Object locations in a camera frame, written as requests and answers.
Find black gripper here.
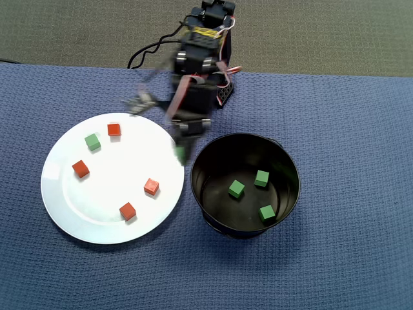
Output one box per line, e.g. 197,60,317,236
172,112,213,164

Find black round container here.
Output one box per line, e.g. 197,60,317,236
189,132,301,240

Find blue woven mat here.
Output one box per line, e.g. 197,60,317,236
0,62,413,310

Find black camera cable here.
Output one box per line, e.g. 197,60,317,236
127,19,194,91

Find grey flat ribbon cable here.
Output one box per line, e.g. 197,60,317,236
165,74,207,127

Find red white black servo wires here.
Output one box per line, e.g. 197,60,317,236
214,15,243,107

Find white round plate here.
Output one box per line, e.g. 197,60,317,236
40,112,186,245

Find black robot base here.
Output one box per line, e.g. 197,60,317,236
214,72,236,110

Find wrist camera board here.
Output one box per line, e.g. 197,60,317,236
121,84,159,116

